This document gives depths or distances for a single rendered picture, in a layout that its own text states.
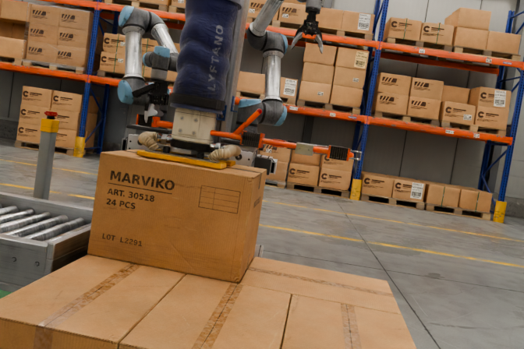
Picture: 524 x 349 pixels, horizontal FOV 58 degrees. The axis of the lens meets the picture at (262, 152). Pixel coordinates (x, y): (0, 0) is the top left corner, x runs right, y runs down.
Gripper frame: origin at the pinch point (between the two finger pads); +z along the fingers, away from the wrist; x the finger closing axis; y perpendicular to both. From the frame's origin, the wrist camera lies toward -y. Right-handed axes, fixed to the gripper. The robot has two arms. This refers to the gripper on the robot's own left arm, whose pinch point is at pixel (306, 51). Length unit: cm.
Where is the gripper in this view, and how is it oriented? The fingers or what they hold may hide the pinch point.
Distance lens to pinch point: 237.5
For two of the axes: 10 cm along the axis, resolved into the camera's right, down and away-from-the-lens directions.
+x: 9.9, 1.5, -0.4
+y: -0.5, 0.5, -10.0
